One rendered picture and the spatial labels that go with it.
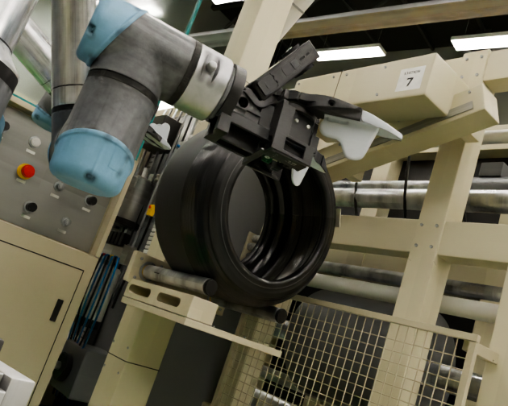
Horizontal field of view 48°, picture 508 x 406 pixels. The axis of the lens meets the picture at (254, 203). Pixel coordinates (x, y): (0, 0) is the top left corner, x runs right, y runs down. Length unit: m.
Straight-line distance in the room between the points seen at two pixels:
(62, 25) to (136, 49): 0.16
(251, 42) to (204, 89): 1.53
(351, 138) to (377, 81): 1.28
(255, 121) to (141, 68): 0.14
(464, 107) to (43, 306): 1.46
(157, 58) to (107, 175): 0.13
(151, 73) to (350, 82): 1.47
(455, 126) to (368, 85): 0.31
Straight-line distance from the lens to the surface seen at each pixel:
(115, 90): 0.57
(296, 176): 0.73
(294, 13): 2.67
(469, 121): 1.86
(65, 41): 0.72
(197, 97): 0.60
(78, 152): 0.56
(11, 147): 1.97
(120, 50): 0.59
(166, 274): 1.68
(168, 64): 0.59
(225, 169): 1.52
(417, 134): 1.90
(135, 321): 1.89
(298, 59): 0.69
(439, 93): 1.83
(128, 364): 1.88
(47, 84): 1.28
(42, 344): 2.01
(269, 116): 0.65
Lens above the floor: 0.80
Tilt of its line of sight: 13 degrees up
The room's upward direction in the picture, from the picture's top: 19 degrees clockwise
